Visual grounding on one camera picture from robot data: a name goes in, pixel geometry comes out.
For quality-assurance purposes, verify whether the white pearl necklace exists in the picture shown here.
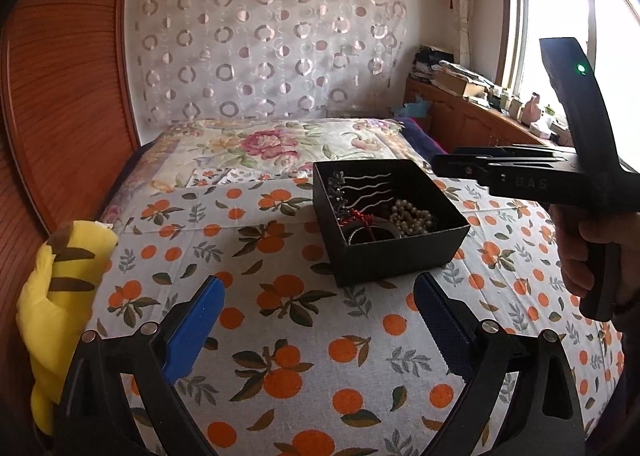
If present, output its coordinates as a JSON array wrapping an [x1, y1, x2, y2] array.
[[388, 198, 434, 239]]

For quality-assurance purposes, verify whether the black square jewelry box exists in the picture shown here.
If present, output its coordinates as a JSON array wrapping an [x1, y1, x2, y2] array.
[[312, 159, 470, 287]]

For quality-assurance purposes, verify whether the pale jade bangle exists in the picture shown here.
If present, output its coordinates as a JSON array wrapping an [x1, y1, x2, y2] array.
[[343, 223, 399, 245]]

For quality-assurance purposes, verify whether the red cord bracelet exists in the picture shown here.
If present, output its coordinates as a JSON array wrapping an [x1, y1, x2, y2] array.
[[338, 207, 377, 242]]

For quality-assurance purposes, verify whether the person's right hand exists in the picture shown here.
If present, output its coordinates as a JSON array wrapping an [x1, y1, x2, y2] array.
[[549, 205, 639, 339]]

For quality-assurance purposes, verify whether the pink ceramic figurine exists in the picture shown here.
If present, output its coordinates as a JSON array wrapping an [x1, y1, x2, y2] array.
[[521, 92, 541, 126]]

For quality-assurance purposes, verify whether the yellow striped plush toy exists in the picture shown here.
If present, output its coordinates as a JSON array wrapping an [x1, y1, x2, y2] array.
[[16, 220, 117, 436]]

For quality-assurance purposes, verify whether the wooden side cabinet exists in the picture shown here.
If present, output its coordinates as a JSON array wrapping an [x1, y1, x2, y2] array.
[[405, 77, 546, 153]]

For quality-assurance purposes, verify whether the dark blue blanket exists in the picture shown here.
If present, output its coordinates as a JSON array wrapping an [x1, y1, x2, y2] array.
[[395, 117, 447, 163]]

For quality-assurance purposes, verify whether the pile of clothes and papers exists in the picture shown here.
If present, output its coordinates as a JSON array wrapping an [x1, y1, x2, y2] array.
[[410, 46, 495, 98]]

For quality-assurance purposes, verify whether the orange print bed sheet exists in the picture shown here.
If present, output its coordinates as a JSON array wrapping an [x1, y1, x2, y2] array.
[[90, 179, 624, 455]]

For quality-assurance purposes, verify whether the floral quilt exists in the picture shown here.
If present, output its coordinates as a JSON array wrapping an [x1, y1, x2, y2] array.
[[100, 118, 427, 229]]

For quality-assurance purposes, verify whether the sheer circle pattern curtain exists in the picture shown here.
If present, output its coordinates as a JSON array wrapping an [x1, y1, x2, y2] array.
[[126, 0, 407, 133]]

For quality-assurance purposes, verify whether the window with brown frame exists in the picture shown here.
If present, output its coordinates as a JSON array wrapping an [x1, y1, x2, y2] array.
[[503, 0, 639, 170]]

